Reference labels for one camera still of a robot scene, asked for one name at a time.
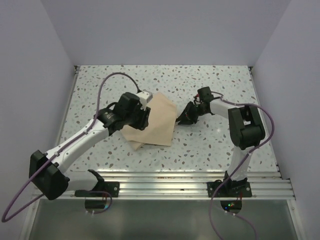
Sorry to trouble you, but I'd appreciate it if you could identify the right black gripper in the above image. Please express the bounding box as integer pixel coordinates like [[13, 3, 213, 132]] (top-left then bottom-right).
[[176, 101, 208, 125]]

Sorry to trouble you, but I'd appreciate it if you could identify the beige cloth drape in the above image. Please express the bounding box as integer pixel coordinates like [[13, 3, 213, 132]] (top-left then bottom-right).
[[120, 92, 178, 151]]

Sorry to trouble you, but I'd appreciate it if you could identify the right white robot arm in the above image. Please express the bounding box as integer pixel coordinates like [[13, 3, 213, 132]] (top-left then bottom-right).
[[176, 86, 266, 197]]

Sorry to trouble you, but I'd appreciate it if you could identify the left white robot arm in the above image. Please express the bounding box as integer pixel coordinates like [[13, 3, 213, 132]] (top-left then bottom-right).
[[29, 90, 153, 200]]

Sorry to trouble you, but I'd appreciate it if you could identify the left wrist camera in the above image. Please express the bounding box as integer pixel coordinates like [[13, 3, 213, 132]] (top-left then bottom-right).
[[137, 91, 153, 104]]

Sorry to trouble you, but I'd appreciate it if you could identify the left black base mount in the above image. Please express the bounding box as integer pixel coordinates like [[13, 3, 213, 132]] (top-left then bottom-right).
[[74, 181, 120, 198]]

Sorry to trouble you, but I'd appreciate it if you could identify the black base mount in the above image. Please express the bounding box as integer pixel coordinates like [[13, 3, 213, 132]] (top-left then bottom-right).
[[74, 181, 120, 198], [206, 180, 253, 198]]

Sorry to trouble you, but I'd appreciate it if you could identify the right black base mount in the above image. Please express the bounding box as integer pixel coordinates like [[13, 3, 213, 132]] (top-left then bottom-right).
[[206, 180, 253, 198]]

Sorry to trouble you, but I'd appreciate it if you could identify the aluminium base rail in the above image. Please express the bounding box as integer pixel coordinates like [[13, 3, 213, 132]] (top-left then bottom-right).
[[99, 171, 295, 200]]

